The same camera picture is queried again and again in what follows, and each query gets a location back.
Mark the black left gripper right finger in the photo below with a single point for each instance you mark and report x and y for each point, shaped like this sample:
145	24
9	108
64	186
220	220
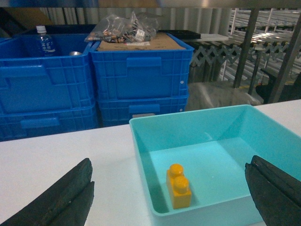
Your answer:
276	194

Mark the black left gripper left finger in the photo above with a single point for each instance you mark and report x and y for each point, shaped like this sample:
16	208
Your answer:
66	203

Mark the yellow toy block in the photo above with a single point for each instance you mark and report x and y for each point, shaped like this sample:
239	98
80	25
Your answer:
178	187

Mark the teal plastic tray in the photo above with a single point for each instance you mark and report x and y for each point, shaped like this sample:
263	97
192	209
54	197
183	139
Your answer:
213	146

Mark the lower left blue crate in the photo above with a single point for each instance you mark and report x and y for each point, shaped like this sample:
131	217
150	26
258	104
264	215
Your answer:
24	125

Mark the blue crate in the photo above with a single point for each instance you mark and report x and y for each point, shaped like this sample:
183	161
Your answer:
31	83
24	125
142	73
119	112

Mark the lower right blue crate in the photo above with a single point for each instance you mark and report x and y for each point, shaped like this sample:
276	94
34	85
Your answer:
119	112

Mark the upper left blue crate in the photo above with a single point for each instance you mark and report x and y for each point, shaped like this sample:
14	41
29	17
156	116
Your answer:
31	83

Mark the upper right blue crate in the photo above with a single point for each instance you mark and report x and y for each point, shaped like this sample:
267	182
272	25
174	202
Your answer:
142	73

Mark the grey expandable roller conveyor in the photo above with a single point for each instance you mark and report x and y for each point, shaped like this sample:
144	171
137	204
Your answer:
220	52

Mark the clear plastic water bottle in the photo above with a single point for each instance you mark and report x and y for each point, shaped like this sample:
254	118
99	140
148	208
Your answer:
45	42

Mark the brown cardboard sheet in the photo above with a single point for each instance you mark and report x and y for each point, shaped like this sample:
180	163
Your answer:
162	41

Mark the black tray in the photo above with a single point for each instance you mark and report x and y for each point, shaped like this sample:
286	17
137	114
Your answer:
182	34

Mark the bag of small parts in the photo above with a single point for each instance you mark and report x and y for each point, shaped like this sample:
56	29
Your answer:
140	27

